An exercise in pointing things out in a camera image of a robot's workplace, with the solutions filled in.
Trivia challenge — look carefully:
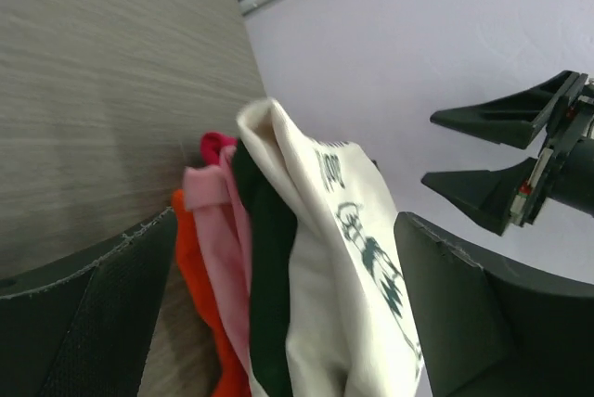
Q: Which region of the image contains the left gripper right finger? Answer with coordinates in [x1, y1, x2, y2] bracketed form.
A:
[394, 212, 593, 396]

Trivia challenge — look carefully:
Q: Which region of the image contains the folded orange t-shirt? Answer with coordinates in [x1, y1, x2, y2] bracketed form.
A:
[172, 189, 251, 396]

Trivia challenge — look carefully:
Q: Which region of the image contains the folded crimson t-shirt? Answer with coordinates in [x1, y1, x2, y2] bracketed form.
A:
[200, 132, 238, 167]

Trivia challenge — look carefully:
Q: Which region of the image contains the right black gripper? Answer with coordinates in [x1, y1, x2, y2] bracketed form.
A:
[421, 70, 593, 236]

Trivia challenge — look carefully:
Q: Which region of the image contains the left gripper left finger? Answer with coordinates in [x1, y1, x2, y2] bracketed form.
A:
[1, 208, 177, 396]

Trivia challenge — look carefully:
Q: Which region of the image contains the white and green t-shirt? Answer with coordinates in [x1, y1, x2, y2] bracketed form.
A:
[237, 98, 424, 396]

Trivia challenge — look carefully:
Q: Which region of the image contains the folded light pink t-shirt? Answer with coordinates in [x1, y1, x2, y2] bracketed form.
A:
[183, 146, 252, 372]

